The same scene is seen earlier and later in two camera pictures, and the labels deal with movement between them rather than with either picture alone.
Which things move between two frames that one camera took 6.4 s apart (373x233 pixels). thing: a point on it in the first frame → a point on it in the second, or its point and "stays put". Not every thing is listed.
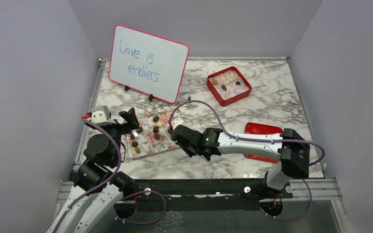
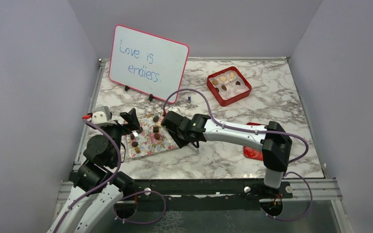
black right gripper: (189, 152) → (180, 143)
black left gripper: (130, 117) stays put
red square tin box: (228, 85) stays put
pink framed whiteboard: (150, 64) stays put
